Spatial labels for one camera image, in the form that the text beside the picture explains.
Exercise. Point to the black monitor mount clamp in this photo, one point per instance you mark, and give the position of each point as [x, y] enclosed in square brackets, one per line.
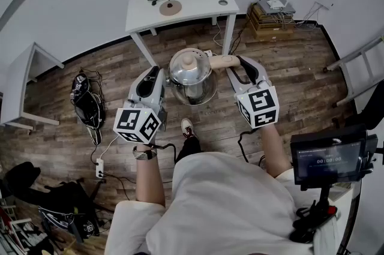
[315, 217]

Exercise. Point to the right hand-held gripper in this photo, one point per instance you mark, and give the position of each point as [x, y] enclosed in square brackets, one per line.
[259, 105]

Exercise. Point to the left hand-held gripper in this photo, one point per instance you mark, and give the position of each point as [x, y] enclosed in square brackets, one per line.
[135, 123]

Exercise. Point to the person's left forearm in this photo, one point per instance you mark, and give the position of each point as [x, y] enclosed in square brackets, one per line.
[150, 181]

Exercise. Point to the white router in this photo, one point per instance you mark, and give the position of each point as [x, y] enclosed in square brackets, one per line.
[276, 4]

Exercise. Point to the white side table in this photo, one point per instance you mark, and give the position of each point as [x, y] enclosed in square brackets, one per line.
[16, 82]

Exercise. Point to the person's white shirt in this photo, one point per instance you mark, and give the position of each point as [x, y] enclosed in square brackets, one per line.
[222, 205]

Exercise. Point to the round beige kettle base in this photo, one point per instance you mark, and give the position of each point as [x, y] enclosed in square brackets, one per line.
[171, 9]

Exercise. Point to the person's right forearm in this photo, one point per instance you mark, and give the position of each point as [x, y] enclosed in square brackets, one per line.
[274, 151]

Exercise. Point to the black backpack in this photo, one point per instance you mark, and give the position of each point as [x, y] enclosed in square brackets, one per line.
[66, 205]

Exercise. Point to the black bag on floor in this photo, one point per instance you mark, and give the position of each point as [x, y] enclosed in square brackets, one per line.
[85, 103]

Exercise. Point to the person's black trouser leg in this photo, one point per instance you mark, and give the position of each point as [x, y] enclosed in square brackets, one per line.
[189, 148]

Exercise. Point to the grey flat device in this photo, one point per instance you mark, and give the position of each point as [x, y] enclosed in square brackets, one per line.
[285, 9]

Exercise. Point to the white power strip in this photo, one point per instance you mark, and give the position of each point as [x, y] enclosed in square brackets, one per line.
[100, 168]

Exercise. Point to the aluminium ladder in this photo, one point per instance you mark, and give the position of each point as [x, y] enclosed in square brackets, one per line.
[360, 64]

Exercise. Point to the black screen monitor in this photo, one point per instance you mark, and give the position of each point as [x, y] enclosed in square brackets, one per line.
[327, 157]

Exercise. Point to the white extension socket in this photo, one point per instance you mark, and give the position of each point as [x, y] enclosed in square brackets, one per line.
[208, 52]

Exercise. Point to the white wall junction box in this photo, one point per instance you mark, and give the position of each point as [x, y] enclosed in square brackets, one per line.
[324, 0]

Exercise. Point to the person's white shoe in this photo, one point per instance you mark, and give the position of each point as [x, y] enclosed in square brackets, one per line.
[187, 127]

